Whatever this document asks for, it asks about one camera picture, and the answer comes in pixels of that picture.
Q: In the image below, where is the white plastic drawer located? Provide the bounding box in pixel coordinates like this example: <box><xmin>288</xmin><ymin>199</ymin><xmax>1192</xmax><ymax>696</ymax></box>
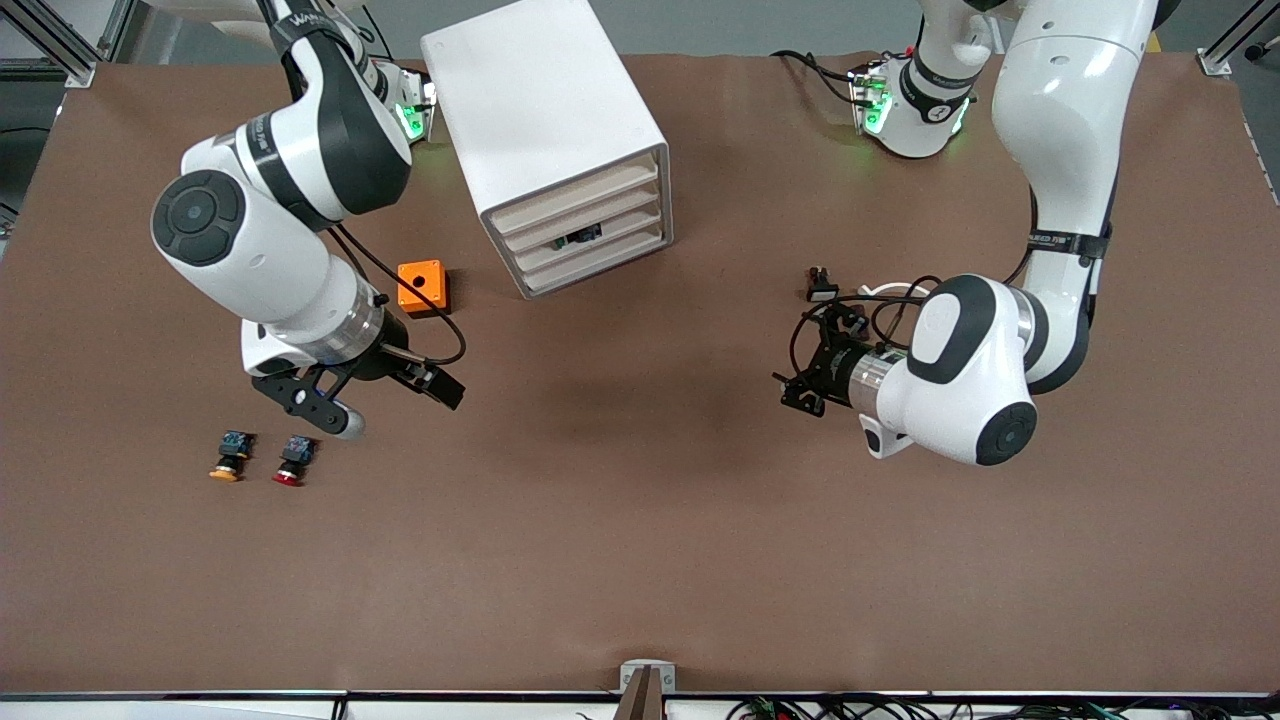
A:
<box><xmin>518</xmin><ymin>228</ymin><xmax>667</xmax><ymax>295</ymax></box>
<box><xmin>499</xmin><ymin>182</ymin><xmax>662</xmax><ymax>255</ymax></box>
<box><xmin>508</xmin><ymin>205</ymin><xmax>664</xmax><ymax>275</ymax></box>
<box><xmin>490</xmin><ymin>152</ymin><xmax>661</xmax><ymax>238</ymax></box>

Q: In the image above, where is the red mushroom push button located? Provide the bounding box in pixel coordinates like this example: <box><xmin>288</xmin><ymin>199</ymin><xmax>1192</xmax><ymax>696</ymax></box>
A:
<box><xmin>272</xmin><ymin>434</ymin><xmax>321</xmax><ymax>488</ymax></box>

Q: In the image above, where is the yellow mushroom push button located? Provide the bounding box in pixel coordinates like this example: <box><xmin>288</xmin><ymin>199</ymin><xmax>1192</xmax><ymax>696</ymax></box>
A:
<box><xmin>208</xmin><ymin>430</ymin><xmax>256</xmax><ymax>483</ymax></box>

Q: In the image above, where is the white drawer cabinet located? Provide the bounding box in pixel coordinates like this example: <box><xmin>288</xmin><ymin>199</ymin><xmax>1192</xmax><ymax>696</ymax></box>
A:
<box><xmin>419</xmin><ymin>0</ymin><xmax>674</xmax><ymax>300</ymax></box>

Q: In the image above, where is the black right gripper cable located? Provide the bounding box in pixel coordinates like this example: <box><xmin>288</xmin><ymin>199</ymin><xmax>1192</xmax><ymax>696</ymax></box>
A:
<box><xmin>325</xmin><ymin>225</ymin><xmax>468</xmax><ymax>367</ymax></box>

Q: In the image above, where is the orange button enclosure box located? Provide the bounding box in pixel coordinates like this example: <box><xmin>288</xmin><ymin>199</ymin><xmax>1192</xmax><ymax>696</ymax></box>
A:
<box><xmin>397</xmin><ymin>260</ymin><xmax>452</xmax><ymax>320</ymax></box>

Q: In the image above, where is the black left arm base cable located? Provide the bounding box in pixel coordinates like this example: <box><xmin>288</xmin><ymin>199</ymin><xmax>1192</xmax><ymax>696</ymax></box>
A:
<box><xmin>770</xmin><ymin>48</ymin><xmax>863</xmax><ymax>106</ymax></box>

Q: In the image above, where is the black arm base cable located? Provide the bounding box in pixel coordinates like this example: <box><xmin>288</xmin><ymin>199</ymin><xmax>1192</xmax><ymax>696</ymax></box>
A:
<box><xmin>345</xmin><ymin>5</ymin><xmax>399</xmax><ymax>63</ymax></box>
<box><xmin>770</xmin><ymin>48</ymin><xmax>863</xmax><ymax>106</ymax></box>

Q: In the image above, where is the black right arm base cable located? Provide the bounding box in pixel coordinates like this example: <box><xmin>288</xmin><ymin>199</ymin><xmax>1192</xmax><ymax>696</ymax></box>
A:
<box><xmin>345</xmin><ymin>5</ymin><xmax>399</xmax><ymax>63</ymax></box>

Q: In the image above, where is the green black cable bundle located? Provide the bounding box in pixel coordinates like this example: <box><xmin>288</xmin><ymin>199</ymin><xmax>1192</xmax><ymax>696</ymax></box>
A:
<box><xmin>728</xmin><ymin>695</ymin><xmax>936</xmax><ymax>720</ymax></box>

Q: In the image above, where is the silver camera mount bracket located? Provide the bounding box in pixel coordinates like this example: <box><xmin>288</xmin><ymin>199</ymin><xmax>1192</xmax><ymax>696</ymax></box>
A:
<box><xmin>615</xmin><ymin>659</ymin><xmax>677</xmax><ymax>720</ymax></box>

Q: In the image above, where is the aluminium frame profile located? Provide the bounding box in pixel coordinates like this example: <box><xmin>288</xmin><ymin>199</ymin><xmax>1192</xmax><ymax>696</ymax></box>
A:
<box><xmin>0</xmin><ymin>0</ymin><xmax>98</xmax><ymax>89</ymax></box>
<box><xmin>100</xmin><ymin>0</ymin><xmax>137</xmax><ymax>61</ymax></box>
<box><xmin>1198</xmin><ymin>0</ymin><xmax>1280</xmax><ymax>79</ymax></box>

